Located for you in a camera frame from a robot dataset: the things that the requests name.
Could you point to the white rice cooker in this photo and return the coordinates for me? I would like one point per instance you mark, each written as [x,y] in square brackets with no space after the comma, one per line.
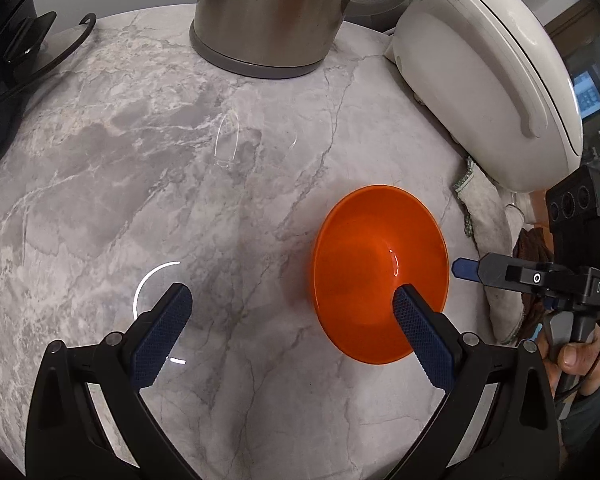
[480,60]

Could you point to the person's right hand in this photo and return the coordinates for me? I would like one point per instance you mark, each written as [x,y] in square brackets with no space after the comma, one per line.
[577,360]

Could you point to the display screen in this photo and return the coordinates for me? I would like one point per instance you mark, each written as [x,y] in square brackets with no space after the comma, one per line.
[589,95]

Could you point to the person's right forearm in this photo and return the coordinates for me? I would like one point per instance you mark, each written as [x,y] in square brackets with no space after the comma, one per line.
[590,420]

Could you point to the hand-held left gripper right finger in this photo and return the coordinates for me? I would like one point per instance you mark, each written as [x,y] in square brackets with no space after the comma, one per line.
[422,340]

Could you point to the white towel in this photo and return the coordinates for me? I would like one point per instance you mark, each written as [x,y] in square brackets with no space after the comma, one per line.
[490,220]

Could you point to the stainless steel kettle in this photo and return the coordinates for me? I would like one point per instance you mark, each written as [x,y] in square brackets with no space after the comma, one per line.
[270,10]

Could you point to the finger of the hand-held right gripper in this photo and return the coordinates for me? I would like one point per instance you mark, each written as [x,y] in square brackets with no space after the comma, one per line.
[466,269]
[520,275]

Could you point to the black appliance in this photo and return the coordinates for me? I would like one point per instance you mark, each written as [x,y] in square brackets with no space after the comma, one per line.
[5,10]

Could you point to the orange plastic bowl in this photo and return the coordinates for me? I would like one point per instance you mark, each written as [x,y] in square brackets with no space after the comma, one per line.
[370,260]

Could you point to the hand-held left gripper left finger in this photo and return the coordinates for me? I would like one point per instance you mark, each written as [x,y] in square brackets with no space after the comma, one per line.
[162,340]

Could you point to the brown cloth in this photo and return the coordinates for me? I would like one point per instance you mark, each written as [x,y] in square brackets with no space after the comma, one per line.
[530,245]

